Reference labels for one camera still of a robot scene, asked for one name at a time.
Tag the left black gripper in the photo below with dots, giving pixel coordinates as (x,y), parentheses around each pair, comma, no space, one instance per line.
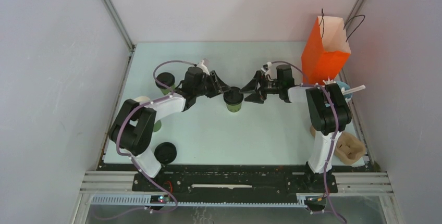
(215,82)

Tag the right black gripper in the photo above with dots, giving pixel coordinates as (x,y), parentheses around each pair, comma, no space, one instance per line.
(252,85)

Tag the black coffee cup lid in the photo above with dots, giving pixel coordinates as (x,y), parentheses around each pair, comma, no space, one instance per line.
(165,79)

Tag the orange paper bag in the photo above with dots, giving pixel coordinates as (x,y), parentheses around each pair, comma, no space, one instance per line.
(327,48)

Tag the brown pulp cup carrier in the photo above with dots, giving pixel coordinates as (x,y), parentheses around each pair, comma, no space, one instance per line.
(348,148)

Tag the green paper coffee cup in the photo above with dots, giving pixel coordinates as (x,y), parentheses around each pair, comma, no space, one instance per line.
(168,89)

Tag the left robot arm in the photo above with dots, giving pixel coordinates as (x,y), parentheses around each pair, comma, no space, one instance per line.
(132,129)

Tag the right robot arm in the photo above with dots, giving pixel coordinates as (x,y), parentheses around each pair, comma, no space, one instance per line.
(328,108)

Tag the stack of paper cups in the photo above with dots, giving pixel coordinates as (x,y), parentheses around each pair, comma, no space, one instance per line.
(157,123)

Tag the stack of black lids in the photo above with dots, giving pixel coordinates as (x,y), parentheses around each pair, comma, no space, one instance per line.
(165,153)

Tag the blue cup of stirrers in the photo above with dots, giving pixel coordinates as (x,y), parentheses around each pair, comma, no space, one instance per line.
(346,90)

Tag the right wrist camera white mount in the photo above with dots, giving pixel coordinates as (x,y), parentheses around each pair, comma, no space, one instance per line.
(266,71)

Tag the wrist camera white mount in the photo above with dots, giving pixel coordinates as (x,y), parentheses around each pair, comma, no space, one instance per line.
(266,71)
(203,66)

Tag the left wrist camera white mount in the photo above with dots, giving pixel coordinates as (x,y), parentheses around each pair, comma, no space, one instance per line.
(203,66)

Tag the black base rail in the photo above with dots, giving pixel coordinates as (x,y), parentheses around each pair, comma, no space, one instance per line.
(237,184)

